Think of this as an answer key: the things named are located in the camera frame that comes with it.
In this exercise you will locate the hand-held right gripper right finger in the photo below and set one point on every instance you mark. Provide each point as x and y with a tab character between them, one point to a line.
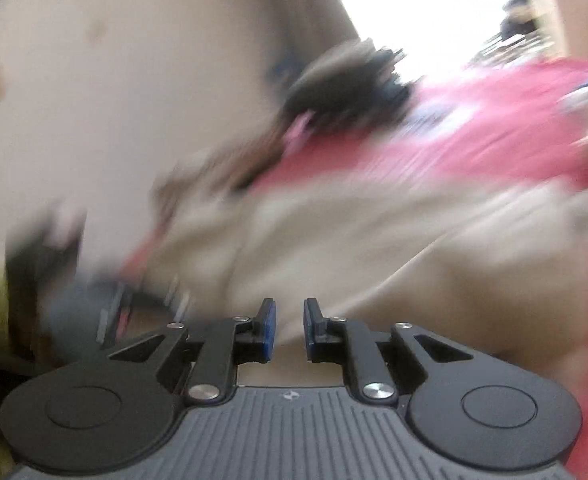
310	330

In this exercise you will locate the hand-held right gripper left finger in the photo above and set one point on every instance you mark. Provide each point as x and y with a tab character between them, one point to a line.
269	327

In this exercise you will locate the beige zip hoodie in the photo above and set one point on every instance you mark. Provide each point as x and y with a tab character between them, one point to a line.
374	260

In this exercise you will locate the stack of folded clothes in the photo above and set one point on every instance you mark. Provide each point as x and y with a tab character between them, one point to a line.
344	90

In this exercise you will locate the pink floral blanket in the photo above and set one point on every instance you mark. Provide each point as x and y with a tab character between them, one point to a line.
474	120

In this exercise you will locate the black wheelchair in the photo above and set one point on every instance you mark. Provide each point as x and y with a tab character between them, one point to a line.
519	10

